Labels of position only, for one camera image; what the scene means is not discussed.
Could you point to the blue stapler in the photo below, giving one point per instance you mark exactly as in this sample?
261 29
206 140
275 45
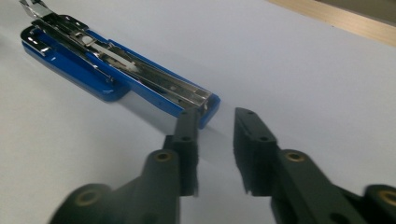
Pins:
77 67

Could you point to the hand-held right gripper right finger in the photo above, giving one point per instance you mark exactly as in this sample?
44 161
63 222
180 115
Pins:
255 155

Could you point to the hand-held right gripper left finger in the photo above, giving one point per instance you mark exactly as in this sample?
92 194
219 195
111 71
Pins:
188 155

